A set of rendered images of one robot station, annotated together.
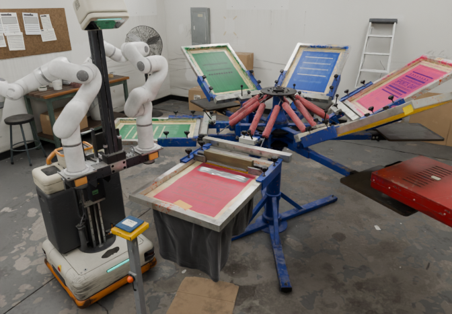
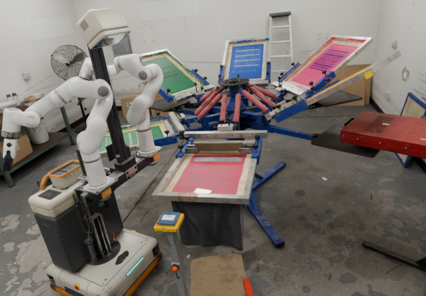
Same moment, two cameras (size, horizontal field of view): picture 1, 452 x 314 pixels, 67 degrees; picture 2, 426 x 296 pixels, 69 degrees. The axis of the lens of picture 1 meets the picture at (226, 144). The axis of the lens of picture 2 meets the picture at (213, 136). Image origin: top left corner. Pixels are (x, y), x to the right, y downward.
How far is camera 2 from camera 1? 54 cm
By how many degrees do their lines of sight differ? 13
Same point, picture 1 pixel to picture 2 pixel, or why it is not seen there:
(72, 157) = (96, 171)
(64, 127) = (90, 143)
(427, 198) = (390, 139)
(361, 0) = not seen: outside the picture
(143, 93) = (146, 99)
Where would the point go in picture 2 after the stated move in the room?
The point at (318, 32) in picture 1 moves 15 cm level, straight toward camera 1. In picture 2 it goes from (229, 30) to (229, 31)
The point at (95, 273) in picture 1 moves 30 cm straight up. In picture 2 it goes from (117, 279) to (107, 246)
